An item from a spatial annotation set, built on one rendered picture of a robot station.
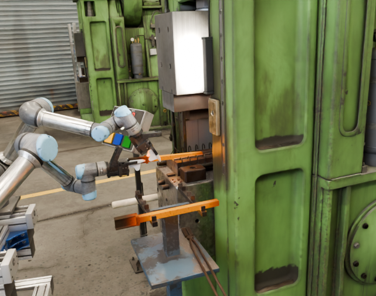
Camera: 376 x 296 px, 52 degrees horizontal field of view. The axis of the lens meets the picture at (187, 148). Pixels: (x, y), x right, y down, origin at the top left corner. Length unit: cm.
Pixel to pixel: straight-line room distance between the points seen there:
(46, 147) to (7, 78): 811
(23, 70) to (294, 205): 844
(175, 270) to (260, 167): 60
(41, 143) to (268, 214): 114
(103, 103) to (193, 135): 472
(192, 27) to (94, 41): 502
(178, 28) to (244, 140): 63
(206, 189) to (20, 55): 818
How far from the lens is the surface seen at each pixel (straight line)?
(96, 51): 691
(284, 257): 222
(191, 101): 205
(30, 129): 222
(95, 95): 691
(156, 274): 170
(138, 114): 254
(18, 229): 232
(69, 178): 213
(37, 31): 988
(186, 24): 197
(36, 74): 990
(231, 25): 170
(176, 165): 211
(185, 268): 172
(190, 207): 161
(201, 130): 239
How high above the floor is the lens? 166
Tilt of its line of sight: 16 degrees down
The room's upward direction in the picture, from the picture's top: 3 degrees counter-clockwise
